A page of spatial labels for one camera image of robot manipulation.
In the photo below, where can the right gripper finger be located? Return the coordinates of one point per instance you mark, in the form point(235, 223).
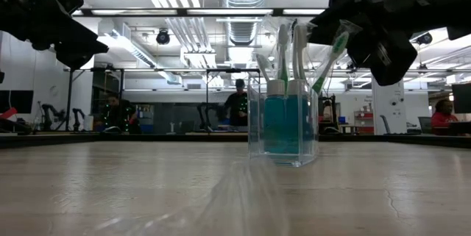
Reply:
point(325, 26)

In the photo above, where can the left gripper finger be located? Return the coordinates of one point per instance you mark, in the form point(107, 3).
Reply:
point(92, 46)
point(75, 61)

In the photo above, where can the blue mouthwash bottle white cap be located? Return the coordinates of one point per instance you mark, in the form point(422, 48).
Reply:
point(275, 118)
point(299, 118)

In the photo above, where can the clear acrylic container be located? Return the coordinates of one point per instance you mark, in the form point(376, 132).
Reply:
point(255, 136)

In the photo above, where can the black background robot arm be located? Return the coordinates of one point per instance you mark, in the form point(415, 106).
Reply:
point(204, 113)
point(49, 113)

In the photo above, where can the white LED light strip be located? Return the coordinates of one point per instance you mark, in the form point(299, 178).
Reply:
point(303, 11)
point(230, 11)
point(147, 11)

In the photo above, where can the black round ceiling spotlight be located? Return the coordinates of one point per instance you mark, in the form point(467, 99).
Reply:
point(163, 37)
point(425, 39)

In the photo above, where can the white building column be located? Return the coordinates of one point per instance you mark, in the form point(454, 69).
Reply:
point(388, 111)

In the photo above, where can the white paper cup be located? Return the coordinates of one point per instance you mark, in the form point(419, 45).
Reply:
point(88, 123)

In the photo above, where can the person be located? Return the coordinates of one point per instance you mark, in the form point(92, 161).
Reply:
point(237, 105)
point(443, 118)
point(117, 113)

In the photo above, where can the black computer monitor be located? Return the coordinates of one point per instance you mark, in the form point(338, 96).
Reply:
point(16, 101)
point(461, 98)

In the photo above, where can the red shelf rack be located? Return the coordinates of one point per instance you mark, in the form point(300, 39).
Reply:
point(363, 122)

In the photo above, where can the red flat object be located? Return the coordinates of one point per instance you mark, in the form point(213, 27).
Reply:
point(7, 113)

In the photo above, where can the silver round ventilation duct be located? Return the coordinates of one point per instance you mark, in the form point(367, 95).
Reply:
point(243, 32)

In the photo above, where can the black aluminium table frame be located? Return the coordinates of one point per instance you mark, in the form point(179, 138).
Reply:
point(22, 140)

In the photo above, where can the black overhead frame bar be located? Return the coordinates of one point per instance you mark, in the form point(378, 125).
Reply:
point(181, 12)

